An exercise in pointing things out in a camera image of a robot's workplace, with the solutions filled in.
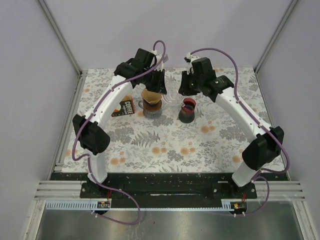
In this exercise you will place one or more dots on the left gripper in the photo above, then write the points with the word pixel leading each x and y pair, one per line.
pixel 160 87

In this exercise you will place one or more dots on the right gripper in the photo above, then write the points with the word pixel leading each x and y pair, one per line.
pixel 184 89

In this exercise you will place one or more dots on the brown paper coffee filter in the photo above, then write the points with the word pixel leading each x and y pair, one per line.
pixel 150 97

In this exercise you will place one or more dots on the clear plastic dripper cone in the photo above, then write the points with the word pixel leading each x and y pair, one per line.
pixel 173 97

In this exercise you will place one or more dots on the dark grey red-rimmed cup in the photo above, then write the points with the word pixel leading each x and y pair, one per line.
pixel 187 111

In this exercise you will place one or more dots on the grey glass carafe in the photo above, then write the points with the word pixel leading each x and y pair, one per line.
pixel 151 111

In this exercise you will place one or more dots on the orange coffee filter box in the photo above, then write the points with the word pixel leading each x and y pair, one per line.
pixel 125 107

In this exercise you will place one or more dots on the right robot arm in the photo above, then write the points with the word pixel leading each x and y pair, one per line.
pixel 264 140

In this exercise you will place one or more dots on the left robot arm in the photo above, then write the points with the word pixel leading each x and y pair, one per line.
pixel 147 68

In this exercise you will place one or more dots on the floral patterned table mat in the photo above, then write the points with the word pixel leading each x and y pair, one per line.
pixel 213 142

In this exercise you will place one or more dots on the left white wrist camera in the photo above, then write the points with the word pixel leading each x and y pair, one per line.
pixel 158 60

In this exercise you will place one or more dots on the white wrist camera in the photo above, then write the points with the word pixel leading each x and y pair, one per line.
pixel 189 58
pixel 158 60

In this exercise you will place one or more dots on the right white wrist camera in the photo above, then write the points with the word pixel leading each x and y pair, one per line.
pixel 189 58

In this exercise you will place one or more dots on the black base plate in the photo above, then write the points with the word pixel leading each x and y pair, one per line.
pixel 208 185

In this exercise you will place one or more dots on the aluminium frame rail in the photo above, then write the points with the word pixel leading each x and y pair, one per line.
pixel 58 33

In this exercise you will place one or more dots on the white slotted cable duct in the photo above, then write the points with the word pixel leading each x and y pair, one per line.
pixel 90 205

